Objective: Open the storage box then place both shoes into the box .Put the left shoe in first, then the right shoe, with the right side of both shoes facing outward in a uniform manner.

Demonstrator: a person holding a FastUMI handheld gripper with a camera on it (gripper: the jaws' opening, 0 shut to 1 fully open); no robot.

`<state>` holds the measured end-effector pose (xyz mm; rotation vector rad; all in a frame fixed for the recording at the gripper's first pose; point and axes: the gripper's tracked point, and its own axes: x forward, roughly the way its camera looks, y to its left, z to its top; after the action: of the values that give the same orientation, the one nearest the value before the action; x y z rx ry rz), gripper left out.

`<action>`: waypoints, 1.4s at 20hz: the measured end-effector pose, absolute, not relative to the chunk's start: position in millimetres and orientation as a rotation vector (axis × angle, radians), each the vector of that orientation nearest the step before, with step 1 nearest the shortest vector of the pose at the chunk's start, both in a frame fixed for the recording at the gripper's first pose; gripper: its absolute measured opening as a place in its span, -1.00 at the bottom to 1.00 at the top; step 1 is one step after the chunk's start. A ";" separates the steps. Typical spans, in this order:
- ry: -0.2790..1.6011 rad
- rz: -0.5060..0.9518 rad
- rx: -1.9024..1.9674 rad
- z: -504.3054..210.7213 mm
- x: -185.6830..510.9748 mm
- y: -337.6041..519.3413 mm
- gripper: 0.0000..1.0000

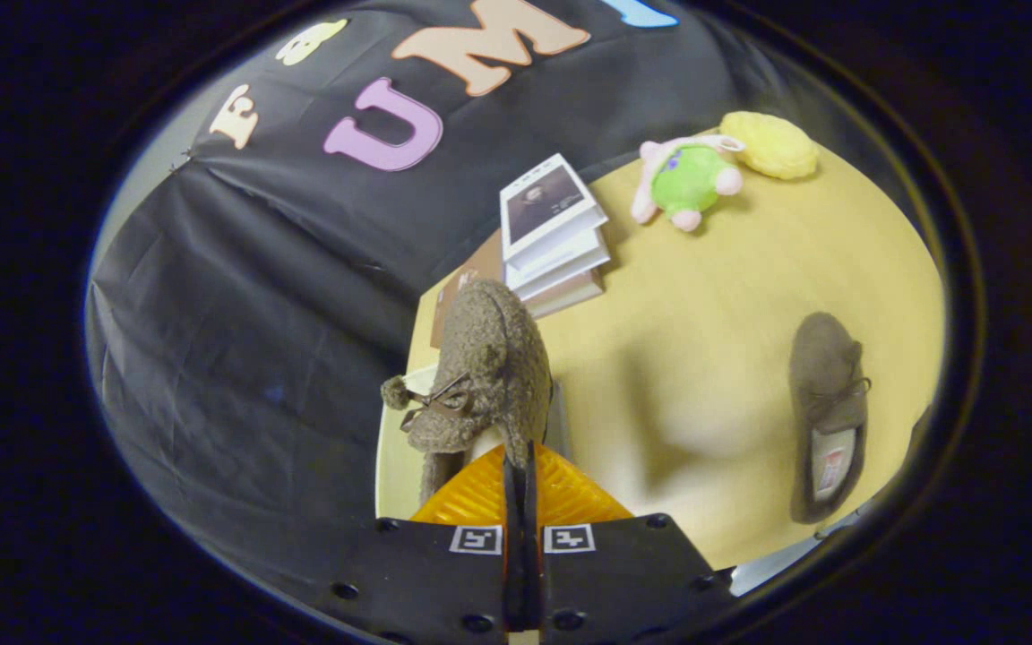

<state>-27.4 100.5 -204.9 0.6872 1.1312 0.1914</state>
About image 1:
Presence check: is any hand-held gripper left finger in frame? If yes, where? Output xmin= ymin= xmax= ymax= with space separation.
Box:
xmin=301 ymin=443 xmax=526 ymax=645

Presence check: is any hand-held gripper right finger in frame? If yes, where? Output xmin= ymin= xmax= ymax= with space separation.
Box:
xmin=525 ymin=442 xmax=736 ymax=645

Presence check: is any brown fuzzy shoe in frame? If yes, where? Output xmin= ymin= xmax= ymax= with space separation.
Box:
xmin=789 ymin=312 xmax=873 ymax=525
xmin=380 ymin=279 xmax=555 ymax=504

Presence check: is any brown-edged book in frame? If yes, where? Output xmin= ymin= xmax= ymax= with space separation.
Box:
xmin=523 ymin=269 xmax=605 ymax=320

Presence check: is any flat brown book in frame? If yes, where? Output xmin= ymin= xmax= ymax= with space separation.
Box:
xmin=430 ymin=229 xmax=506 ymax=348

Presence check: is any black backdrop cloth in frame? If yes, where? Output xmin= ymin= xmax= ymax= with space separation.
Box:
xmin=86 ymin=0 xmax=839 ymax=583

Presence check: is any white book with portrait cover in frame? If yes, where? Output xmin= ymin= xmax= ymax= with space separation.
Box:
xmin=500 ymin=154 xmax=608 ymax=262

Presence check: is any pink and green plush toy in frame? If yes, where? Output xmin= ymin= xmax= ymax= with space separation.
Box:
xmin=631 ymin=134 xmax=747 ymax=233

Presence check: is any yellow fluffy toy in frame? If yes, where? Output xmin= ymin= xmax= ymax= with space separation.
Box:
xmin=720 ymin=111 xmax=820 ymax=181

